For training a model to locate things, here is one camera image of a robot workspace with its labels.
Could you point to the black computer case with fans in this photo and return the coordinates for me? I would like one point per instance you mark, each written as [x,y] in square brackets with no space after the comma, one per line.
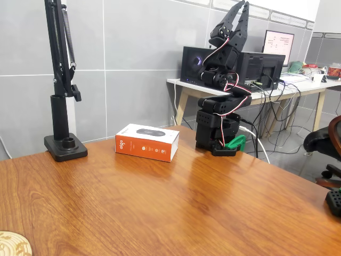
[191,66]

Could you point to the green table clamp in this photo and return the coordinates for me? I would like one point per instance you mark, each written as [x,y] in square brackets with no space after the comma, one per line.
[235,142]

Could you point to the green cloth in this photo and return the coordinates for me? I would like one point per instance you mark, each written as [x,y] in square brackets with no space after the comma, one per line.
[296,67]

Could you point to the white desk with wooden legs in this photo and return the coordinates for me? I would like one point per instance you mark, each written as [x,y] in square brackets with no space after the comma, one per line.
[191,88]

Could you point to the small white box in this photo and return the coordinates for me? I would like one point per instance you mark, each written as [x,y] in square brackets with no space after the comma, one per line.
[318,78]

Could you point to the black desk stand base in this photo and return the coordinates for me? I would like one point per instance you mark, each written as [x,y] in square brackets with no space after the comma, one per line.
[66,152]

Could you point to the monitor with white screen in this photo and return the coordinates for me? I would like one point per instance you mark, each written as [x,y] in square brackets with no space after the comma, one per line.
[278,44]

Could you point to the black monitor back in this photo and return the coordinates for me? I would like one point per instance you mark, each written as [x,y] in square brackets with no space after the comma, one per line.
[266,69]

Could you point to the black office chair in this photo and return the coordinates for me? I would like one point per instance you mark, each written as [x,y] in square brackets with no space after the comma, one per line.
[319,144]

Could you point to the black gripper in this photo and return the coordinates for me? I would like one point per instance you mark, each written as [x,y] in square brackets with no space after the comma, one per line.
[235,38]

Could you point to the red tin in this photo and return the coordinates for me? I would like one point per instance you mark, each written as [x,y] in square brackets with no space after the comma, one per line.
[334,71]

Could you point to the orange white mouse box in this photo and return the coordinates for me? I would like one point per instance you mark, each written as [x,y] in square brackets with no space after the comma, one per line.
[146,146]

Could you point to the black perforated arm base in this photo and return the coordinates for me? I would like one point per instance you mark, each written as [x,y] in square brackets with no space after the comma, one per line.
[334,200]

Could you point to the round wooden coaster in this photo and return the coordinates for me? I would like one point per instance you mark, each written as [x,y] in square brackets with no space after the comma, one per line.
[13,245]

